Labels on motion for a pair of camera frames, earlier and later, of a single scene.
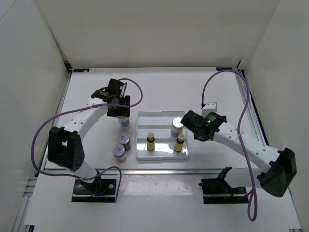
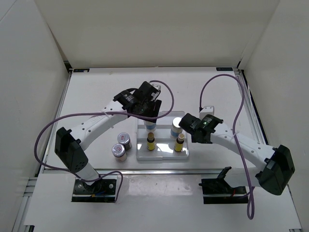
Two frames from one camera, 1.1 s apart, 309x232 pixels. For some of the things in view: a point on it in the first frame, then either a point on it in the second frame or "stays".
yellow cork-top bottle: x=150 y=142 stays
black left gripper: x=124 y=111 -> x=154 y=112
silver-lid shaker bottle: x=177 y=127 stays
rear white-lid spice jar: x=124 y=139 stays
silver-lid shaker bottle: x=124 y=123 -> x=150 y=126
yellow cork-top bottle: x=178 y=145 stays
